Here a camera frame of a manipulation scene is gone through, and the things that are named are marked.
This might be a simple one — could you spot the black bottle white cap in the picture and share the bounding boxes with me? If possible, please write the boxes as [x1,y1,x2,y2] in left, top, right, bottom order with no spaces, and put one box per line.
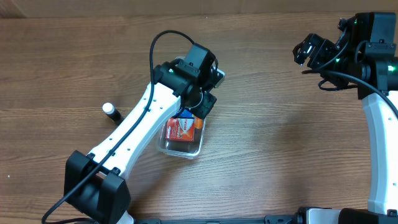
[102,102,124,126]

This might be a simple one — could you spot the orange bottle white cap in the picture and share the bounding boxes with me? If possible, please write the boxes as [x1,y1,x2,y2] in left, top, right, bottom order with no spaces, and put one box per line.
[195,117,204,129]

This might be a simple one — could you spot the clear plastic container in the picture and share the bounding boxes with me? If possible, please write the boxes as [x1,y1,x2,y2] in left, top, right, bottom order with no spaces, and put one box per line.
[155,55,226,160]

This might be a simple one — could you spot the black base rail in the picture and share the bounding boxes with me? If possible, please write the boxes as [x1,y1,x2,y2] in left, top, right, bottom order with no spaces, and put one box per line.
[134,207,341,224]

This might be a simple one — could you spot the blue lozenge box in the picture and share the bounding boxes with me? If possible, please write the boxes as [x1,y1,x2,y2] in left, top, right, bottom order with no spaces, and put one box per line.
[173,109,195,118]

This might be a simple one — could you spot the red medicine box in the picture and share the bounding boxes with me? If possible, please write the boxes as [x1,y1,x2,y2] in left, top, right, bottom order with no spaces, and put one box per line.
[165,118,195,142]

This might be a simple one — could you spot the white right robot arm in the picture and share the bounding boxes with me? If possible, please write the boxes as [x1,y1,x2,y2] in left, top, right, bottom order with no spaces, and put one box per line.
[292,12,397,223]

